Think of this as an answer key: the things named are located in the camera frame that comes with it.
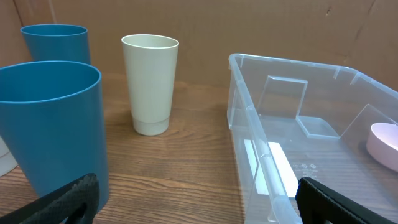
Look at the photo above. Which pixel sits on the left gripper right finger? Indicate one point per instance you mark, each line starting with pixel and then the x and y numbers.
pixel 319 204

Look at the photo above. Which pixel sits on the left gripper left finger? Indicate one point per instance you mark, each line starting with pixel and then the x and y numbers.
pixel 75 202

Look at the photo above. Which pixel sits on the clear plastic storage bin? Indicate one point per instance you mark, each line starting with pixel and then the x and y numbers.
pixel 321 116

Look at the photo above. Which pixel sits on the pink plastic bowl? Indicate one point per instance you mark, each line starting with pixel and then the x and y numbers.
pixel 382 144

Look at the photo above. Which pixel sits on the white label in bin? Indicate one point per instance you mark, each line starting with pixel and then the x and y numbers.
pixel 289 179

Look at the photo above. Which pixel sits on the near cream plastic cup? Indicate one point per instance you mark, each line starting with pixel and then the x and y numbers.
pixel 7 161

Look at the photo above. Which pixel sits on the cream plastic cup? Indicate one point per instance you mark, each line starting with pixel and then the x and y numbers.
pixel 7 161
pixel 150 62

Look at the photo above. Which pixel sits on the near blue plastic cup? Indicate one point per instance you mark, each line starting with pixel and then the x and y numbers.
pixel 52 121

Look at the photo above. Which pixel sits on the blue plastic cup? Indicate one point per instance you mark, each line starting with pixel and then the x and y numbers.
pixel 57 42
pixel 52 121

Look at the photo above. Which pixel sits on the far cream plastic cup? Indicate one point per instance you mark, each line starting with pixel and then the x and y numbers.
pixel 150 62

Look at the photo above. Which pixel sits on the far blue plastic cup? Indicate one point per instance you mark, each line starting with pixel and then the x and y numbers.
pixel 57 42

